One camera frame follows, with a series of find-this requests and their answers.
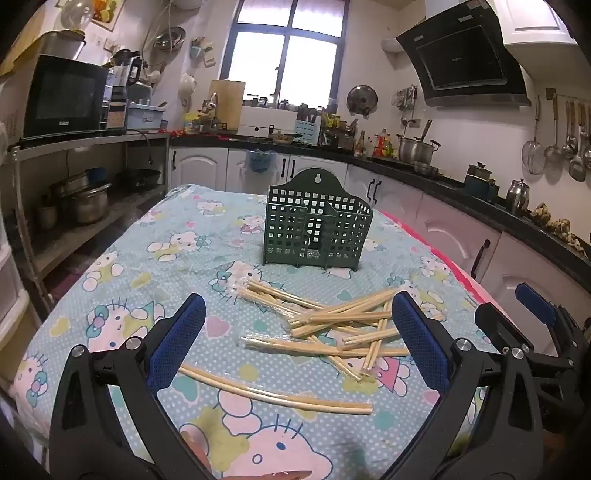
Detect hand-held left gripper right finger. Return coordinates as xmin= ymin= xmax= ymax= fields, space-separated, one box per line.
xmin=383 ymin=291 xmax=546 ymax=480

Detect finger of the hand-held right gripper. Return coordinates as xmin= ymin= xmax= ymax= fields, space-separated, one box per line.
xmin=475 ymin=302 xmax=578 ymax=393
xmin=516 ymin=282 xmax=589 ymax=365

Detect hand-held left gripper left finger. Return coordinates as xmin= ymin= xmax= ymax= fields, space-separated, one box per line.
xmin=48 ymin=293 xmax=218 ymax=480

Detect pile of chopsticks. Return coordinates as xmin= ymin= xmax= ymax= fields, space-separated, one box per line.
xmin=228 ymin=272 xmax=446 ymax=384

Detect bamboo chopstick pair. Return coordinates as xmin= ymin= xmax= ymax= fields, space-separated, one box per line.
xmin=178 ymin=364 xmax=374 ymax=415

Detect green plastic utensil holder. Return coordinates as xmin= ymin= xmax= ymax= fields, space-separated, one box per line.
xmin=262 ymin=168 xmax=374 ymax=271

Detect hanging steel utensils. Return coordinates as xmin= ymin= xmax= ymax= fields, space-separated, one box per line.
xmin=392 ymin=85 xmax=419 ymax=112

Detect pile of ginger roots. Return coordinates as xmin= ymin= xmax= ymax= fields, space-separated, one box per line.
xmin=529 ymin=203 xmax=589 ymax=252

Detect cartoon cat printed blanket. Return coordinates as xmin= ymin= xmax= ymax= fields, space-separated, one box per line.
xmin=9 ymin=184 xmax=490 ymax=480

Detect dark blue kettle pot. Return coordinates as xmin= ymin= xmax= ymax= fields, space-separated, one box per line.
xmin=464 ymin=162 xmax=499 ymax=199

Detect steel ladle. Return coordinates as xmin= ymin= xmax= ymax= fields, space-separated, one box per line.
xmin=561 ymin=99 xmax=578 ymax=158
xmin=569 ymin=102 xmax=589 ymax=182
xmin=545 ymin=95 xmax=561 ymax=162

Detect steel skimmer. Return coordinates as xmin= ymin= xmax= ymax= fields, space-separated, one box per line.
xmin=522 ymin=95 xmax=546 ymax=175

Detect black wok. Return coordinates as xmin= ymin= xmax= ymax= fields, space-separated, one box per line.
xmin=117 ymin=168 xmax=162 ymax=190

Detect white plastic drawer unit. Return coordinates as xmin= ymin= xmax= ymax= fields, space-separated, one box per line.
xmin=0 ymin=217 xmax=33 ymax=352

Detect steel cooking pot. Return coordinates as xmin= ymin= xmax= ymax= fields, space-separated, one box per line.
xmin=397 ymin=119 xmax=441 ymax=164

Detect blue hanging basket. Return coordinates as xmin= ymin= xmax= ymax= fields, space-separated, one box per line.
xmin=245 ymin=148 xmax=277 ymax=174

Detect row of condiment bottles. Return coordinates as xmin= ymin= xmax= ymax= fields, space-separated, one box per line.
xmin=323 ymin=111 xmax=398 ymax=160

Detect metal shelf rack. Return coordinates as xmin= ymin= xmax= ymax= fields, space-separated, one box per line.
xmin=9 ymin=131 xmax=171 ymax=315

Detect white storage box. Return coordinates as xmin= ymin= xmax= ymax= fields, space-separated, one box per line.
xmin=240 ymin=106 xmax=296 ymax=139

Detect wooden cutting board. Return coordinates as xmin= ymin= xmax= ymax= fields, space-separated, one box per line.
xmin=209 ymin=79 xmax=246 ymax=130

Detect blue knife holder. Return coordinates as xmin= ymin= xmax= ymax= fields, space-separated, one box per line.
xmin=294 ymin=104 xmax=321 ymax=146

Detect steel faucet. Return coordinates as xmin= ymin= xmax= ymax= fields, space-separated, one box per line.
xmin=203 ymin=92 xmax=220 ymax=130

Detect steel pot lid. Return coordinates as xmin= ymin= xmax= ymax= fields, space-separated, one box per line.
xmin=346 ymin=84 xmax=379 ymax=116

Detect black range hood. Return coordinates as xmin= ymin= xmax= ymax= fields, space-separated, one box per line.
xmin=394 ymin=0 xmax=532 ymax=108

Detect black microwave oven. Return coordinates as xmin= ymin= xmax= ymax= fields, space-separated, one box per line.
xmin=22 ymin=54 xmax=110 ymax=139

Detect black blender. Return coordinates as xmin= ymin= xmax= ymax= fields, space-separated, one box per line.
xmin=107 ymin=50 xmax=141 ymax=130

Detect white upper cabinet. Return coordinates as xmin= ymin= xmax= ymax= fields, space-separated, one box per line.
xmin=489 ymin=0 xmax=580 ymax=58

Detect hanging steel bowls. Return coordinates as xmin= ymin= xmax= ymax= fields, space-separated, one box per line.
xmin=153 ymin=27 xmax=186 ymax=52

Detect blue framed window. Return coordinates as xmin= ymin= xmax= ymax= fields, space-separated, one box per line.
xmin=219 ymin=0 xmax=349 ymax=112

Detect steel container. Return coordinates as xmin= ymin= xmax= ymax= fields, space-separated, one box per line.
xmin=39 ymin=33 xmax=86 ymax=61

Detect glass pot lid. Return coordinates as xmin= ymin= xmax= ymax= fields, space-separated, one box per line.
xmin=60 ymin=0 xmax=95 ymax=33

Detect blue wall utensil holder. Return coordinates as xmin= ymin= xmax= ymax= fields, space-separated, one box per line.
xmin=190 ymin=37 xmax=215 ymax=68

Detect fruit wall picture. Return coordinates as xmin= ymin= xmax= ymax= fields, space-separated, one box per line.
xmin=90 ymin=0 xmax=122 ymax=32

